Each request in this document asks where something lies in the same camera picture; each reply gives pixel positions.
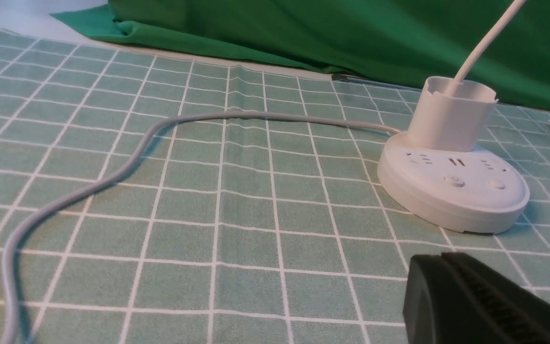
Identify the white desk lamp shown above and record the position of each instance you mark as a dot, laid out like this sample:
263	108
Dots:
437	171

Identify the green checked tablecloth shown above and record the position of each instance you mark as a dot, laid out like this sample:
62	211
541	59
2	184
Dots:
230	231

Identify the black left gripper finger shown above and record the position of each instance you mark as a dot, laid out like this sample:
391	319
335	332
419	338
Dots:
453	298

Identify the green backdrop cloth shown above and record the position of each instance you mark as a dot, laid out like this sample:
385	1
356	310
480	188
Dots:
394	41

